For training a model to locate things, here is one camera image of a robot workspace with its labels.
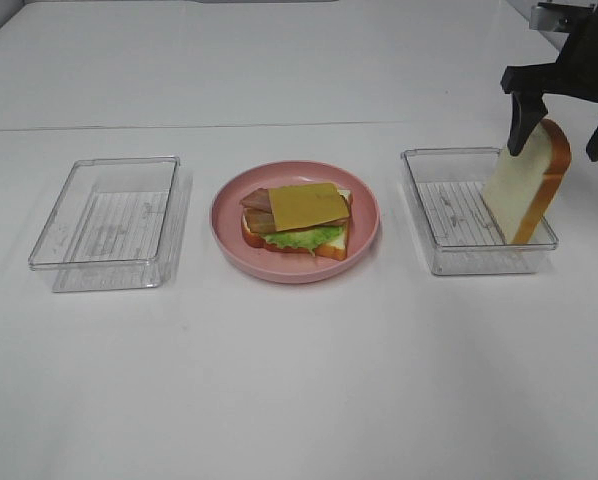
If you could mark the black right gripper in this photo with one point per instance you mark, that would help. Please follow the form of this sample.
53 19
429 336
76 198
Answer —
574 73

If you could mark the bread slice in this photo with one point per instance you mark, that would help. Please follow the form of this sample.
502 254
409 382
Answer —
522 187
336 252

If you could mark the green lettuce leaf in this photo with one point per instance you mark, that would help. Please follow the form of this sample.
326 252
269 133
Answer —
309 239

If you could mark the yellow cheese slice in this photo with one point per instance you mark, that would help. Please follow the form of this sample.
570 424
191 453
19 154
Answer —
306 205

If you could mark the bacon strip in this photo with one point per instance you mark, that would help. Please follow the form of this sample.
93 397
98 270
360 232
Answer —
259 199
259 221

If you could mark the right clear plastic tray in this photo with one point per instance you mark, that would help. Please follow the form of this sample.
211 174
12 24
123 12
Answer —
457 233

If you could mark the clear plastic tray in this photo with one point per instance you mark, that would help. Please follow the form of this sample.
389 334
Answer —
114 226
457 233

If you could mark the pink round plate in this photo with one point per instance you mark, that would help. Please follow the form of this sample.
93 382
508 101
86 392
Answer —
292 268

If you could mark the left clear plastic tray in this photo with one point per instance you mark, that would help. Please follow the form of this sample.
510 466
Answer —
114 226

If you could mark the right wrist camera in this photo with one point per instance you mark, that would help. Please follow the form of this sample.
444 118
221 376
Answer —
548 16

